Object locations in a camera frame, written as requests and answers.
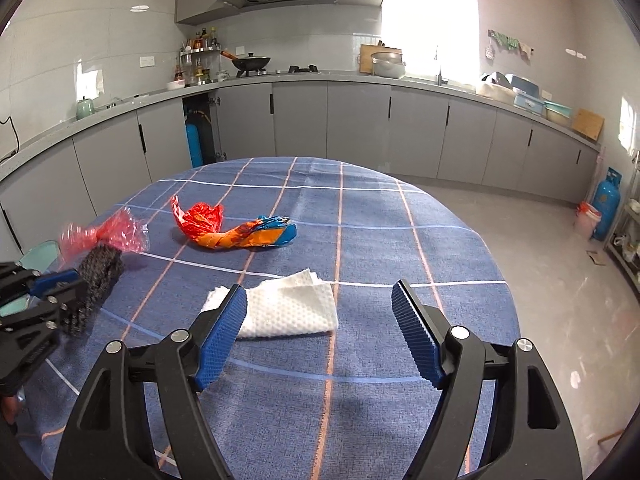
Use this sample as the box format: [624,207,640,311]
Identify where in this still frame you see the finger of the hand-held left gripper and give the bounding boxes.
[27,268,88,334]
[0,261,43,292]

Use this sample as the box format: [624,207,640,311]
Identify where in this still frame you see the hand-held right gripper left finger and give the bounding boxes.
[52,284,248,480]

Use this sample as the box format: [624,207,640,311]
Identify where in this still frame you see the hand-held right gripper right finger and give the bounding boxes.
[391,280,583,480]

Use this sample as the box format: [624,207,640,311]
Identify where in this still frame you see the teal enamel basin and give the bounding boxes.
[0,241,60,317]

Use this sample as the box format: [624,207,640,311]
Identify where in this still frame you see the black textured block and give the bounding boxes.
[75,244,125,337]

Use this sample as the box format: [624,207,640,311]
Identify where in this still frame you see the white paper towel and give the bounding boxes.
[200,268,340,341]

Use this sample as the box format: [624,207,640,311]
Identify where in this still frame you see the red plastic wrapper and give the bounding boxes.
[59,207,150,264]

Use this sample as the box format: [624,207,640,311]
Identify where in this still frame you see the orange and blue snack wrapper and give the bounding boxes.
[171,195,299,251]

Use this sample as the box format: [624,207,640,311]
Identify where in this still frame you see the blue plaid tablecloth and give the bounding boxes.
[10,156,524,480]

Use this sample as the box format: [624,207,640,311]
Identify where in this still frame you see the blue gas cylinder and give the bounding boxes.
[592,167,624,241]
[185,121,205,169]

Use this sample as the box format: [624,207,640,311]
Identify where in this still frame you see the pink bucket on floor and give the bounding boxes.
[574,201,603,239]

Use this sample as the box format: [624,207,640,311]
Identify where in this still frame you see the grey kitchen counter cabinets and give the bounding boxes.
[0,67,604,261]

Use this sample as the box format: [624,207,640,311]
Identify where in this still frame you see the metal storage rack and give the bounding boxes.
[605,150,640,282]

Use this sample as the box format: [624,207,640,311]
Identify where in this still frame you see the teal plastic tub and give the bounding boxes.
[544,101,574,124]

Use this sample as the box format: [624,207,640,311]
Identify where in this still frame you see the metal spice rack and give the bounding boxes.
[179,27,224,86]

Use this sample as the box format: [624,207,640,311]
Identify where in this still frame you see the metal mixing bowl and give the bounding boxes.
[371,51,407,80]

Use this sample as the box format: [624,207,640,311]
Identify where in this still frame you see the square wooden board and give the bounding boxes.
[571,108,605,141]

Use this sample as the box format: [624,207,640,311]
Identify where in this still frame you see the black wok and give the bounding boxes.
[220,50,273,77]

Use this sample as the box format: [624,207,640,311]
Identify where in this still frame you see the gas stove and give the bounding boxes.
[235,64,324,79]

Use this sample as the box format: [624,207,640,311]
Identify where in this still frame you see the wooden cutting board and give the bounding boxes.
[359,44,404,76]

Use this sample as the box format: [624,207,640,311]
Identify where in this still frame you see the hanging cloths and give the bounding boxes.
[487,29,534,61]

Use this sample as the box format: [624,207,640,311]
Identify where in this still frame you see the bright window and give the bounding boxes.
[382,0,481,86]

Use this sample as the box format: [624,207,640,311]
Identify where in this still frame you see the black power cable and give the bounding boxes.
[0,116,21,154]

